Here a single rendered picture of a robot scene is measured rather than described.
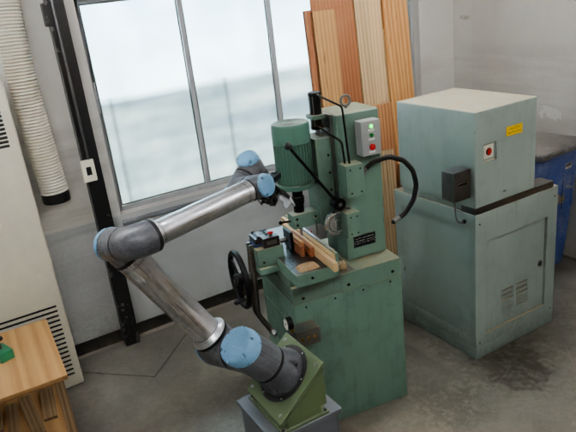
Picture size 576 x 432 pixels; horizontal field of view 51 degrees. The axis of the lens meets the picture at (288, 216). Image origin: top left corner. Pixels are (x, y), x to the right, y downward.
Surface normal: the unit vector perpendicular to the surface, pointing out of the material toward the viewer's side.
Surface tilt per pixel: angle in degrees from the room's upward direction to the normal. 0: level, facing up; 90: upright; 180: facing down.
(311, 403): 90
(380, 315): 90
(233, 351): 39
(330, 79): 87
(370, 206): 90
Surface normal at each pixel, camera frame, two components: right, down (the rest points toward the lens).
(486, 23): -0.86, 0.26
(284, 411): -0.64, -0.53
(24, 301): 0.51, 0.25
